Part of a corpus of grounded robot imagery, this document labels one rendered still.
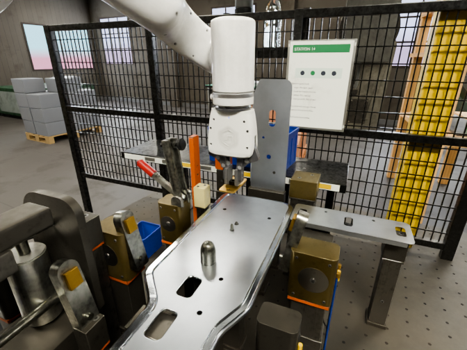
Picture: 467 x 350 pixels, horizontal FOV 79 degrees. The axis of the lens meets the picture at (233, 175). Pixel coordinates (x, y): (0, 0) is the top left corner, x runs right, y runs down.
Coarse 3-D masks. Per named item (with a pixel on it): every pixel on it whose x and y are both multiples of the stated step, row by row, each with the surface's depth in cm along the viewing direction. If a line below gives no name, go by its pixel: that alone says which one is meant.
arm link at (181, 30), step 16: (112, 0) 44; (128, 0) 44; (144, 0) 44; (160, 0) 44; (176, 0) 46; (128, 16) 47; (144, 16) 46; (160, 16) 46; (176, 16) 47; (192, 16) 55; (160, 32) 49; (176, 32) 52; (192, 32) 57; (208, 32) 59; (176, 48) 57; (192, 48) 59; (208, 48) 59; (208, 64) 59
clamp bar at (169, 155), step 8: (160, 144) 69; (168, 144) 66; (176, 144) 67; (184, 144) 67; (168, 152) 67; (176, 152) 70; (168, 160) 68; (176, 160) 70; (168, 168) 69; (176, 168) 69; (176, 176) 69; (184, 176) 72; (176, 184) 69; (184, 184) 72; (176, 192) 70; (184, 192) 73
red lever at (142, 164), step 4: (140, 160) 73; (144, 160) 74; (140, 164) 73; (144, 164) 73; (148, 164) 74; (140, 168) 73; (144, 168) 73; (148, 168) 73; (152, 168) 73; (148, 172) 73; (152, 172) 72; (156, 172) 73; (152, 176) 73; (156, 176) 72; (160, 176) 73; (156, 180) 73; (160, 180) 72; (164, 180) 73; (164, 184) 72; (168, 184) 73; (168, 188) 72; (172, 192) 72; (184, 196) 72
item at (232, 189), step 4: (232, 180) 65; (244, 180) 67; (224, 184) 65; (228, 184) 65; (232, 184) 65; (240, 184) 65; (220, 188) 63; (224, 188) 63; (228, 188) 63; (232, 188) 63; (236, 188) 63; (228, 192) 62; (232, 192) 61
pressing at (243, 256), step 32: (192, 224) 72; (224, 224) 72; (256, 224) 72; (160, 256) 60; (192, 256) 60; (224, 256) 60; (256, 256) 60; (160, 288) 52; (224, 288) 52; (256, 288) 53; (192, 320) 46; (224, 320) 46
